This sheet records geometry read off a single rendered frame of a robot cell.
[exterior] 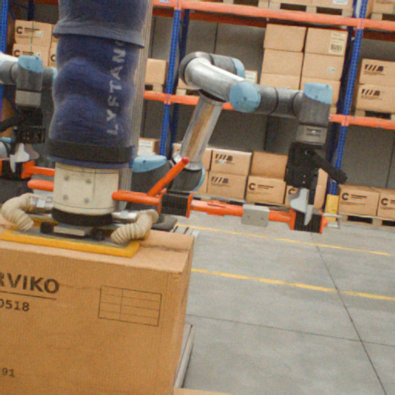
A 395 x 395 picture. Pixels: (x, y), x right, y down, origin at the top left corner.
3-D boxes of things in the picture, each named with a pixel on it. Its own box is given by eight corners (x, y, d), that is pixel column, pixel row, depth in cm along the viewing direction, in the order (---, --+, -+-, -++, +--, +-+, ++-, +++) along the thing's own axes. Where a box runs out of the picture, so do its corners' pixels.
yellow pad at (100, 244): (-1, 240, 138) (0, 221, 137) (15, 232, 148) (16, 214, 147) (131, 258, 136) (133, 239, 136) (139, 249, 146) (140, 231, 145)
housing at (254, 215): (241, 224, 144) (243, 207, 144) (241, 219, 151) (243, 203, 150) (267, 227, 144) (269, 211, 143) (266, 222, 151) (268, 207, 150)
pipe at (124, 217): (3, 224, 140) (5, 203, 139) (38, 208, 164) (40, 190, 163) (134, 243, 138) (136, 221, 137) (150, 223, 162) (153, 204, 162)
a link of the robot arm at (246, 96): (167, 44, 175) (249, 76, 136) (197, 49, 181) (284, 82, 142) (160, 79, 179) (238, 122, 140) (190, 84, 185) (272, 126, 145)
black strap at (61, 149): (32, 153, 138) (33, 138, 137) (62, 148, 160) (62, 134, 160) (120, 165, 136) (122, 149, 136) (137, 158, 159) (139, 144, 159)
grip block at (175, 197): (156, 214, 144) (159, 192, 143) (162, 208, 154) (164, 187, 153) (188, 218, 144) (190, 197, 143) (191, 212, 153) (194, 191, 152)
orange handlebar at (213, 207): (-15, 186, 148) (-14, 173, 148) (28, 173, 178) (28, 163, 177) (329, 231, 143) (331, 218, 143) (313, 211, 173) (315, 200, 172)
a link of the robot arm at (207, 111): (153, 179, 208) (200, 45, 179) (187, 180, 215) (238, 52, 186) (163, 198, 199) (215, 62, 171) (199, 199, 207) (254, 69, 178)
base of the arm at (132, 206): (127, 212, 208) (130, 187, 206) (167, 217, 207) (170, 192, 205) (118, 220, 193) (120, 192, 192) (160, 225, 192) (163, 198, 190)
